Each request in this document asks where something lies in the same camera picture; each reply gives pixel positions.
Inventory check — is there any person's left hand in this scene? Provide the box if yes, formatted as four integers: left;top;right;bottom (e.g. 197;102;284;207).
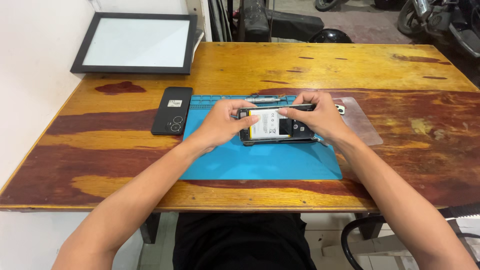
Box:
185;99;260;155

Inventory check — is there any person's right hand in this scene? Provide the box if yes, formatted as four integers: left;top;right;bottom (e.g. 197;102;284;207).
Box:
278;91;355;147

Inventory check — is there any black phone with battery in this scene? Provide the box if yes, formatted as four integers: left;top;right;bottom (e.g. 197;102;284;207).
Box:
237;104;317;146

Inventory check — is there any clear phone case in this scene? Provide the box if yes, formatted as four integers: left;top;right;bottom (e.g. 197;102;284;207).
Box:
332;97;384;146

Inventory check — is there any black smartphone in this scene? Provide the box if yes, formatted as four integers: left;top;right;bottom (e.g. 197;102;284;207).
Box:
151;86;194;136

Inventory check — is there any silver precision screwdriver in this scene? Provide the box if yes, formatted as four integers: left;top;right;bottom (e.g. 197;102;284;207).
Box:
244;97;282;104

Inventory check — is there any blue silicone repair mat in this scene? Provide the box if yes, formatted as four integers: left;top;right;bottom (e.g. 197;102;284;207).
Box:
180;94;343;181

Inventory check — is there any black helmet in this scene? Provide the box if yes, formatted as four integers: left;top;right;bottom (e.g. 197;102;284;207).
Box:
308;28;354;44

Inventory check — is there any black motorbike seat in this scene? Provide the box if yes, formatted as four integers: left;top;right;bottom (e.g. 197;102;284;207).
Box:
232;0;325;43

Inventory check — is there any black framed white panel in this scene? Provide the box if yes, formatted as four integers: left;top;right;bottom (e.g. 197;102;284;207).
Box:
70;12;198;75

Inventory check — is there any motorcycle wheel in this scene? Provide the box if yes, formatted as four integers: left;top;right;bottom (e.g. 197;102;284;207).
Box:
314;0;340;12

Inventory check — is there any person's black clothing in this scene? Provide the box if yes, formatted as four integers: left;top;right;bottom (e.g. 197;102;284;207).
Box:
172;212;318;270

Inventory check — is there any black chair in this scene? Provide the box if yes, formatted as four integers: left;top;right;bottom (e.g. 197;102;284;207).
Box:
340;203;480;270

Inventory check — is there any parked motorcycle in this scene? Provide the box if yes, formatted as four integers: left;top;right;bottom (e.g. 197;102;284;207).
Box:
397;0;480;59

